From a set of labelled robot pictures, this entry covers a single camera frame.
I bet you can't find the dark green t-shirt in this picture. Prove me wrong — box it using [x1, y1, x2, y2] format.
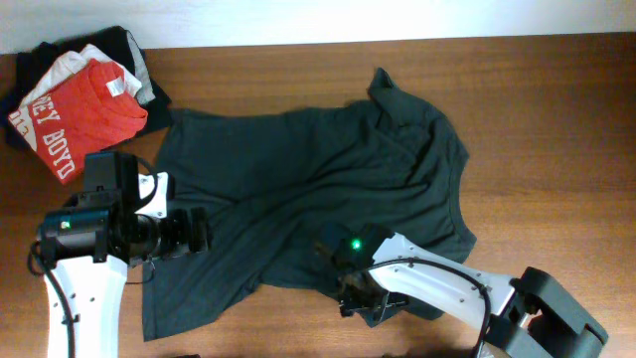
[142, 71, 476, 341]

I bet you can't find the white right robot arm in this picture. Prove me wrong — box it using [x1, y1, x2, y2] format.
[315, 224, 608, 358]

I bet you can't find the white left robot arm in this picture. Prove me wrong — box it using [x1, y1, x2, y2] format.
[29, 151, 212, 357]

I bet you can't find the red printed folded shirt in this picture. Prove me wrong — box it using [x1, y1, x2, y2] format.
[8, 60, 148, 184]

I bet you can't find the white grey folded shirt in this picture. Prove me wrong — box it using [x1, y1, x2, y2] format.
[20, 31, 155, 106]

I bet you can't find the black folded garment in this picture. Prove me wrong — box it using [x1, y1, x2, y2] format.
[1, 26, 172, 150]

